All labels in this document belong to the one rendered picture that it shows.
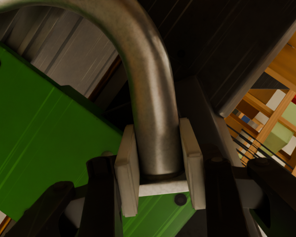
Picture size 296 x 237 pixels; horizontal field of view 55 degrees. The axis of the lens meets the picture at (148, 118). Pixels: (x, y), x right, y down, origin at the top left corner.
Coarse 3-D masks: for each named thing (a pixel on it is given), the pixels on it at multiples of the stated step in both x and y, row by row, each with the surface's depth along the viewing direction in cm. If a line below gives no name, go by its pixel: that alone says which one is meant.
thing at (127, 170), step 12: (132, 132) 19; (120, 144) 17; (132, 144) 17; (120, 156) 15; (132, 156) 16; (120, 168) 14; (132, 168) 15; (120, 180) 14; (132, 180) 14; (120, 192) 14; (132, 192) 14; (132, 204) 14
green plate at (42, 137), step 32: (0, 64) 22; (0, 96) 22; (32, 96) 22; (64, 96) 22; (0, 128) 23; (32, 128) 22; (64, 128) 22; (96, 128) 22; (0, 160) 23; (32, 160) 23; (64, 160) 23; (0, 192) 23; (32, 192) 23; (128, 224) 23; (160, 224) 23
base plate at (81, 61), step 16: (64, 16) 53; (80, 16) 56; (64, 32) 55; (80, 32) 59; (96, 32) 64; (48, 48) 55; (64, 48) 59; (80, 48) 63; (96, 48) 68; (112, 48) 74; (32, 64) 54; (48, 64) 58; (64, 64) 62; (80, 64) 67; (96, 64) 73; (64, 80) 66; (80, 80) 72; (96, 80) 79
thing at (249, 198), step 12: (204, 144) 17; (204, 156) 15; (216, 156) 15; (240, 168) 13; (240, 180) 12; (252, 180) 12; (240, 192) 12; (252, 192) 12; (264, 192) 12; (252, 204) 12; (264, 204) 12
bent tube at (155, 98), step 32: (0, 0) 18; (32, 0) 18; (64, 0) 18; (96, 0) 17; (128, 0) 17; (128, 32) 17; (128, 64) 18; (160, 64) 17; (160, 96) 18; (160, 128) 18; (160, 160) 18; (160, 192) 18
